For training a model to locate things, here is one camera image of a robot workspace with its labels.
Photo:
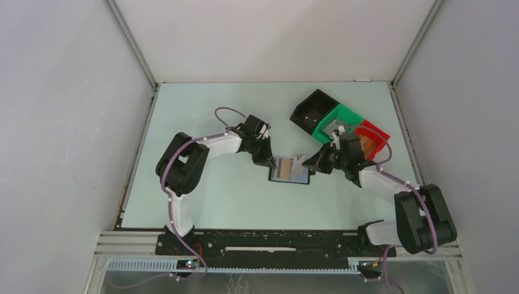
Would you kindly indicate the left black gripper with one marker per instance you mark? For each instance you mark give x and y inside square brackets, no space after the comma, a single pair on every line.
[266,159]

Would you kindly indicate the green plastic bin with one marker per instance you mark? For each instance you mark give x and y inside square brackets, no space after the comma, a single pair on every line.
[340,115]

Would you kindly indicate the white card with grey stripe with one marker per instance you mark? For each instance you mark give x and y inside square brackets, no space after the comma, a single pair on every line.
[297,168]

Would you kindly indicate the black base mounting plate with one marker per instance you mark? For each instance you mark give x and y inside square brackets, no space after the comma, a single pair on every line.
[271,249]

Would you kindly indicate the red plastic bin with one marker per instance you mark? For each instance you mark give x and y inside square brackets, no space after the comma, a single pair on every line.
[376,134]

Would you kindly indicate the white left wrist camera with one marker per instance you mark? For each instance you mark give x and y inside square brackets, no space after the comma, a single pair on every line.
[263,133]

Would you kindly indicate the black card holder wallet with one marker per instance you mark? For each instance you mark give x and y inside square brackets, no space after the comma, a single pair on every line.
[303,179]

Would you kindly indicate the black plastic bin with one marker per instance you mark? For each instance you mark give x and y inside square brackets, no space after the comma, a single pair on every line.
[312,110]

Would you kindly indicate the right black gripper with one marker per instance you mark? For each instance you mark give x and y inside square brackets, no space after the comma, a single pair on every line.
[318,161]

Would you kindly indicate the aluminium frame rail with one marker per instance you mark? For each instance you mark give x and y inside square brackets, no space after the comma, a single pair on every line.
[136,250]

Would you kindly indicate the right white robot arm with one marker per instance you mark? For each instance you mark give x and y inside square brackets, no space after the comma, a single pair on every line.
[422,220]

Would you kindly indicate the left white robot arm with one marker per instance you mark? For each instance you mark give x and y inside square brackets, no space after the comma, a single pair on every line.
[181,166]

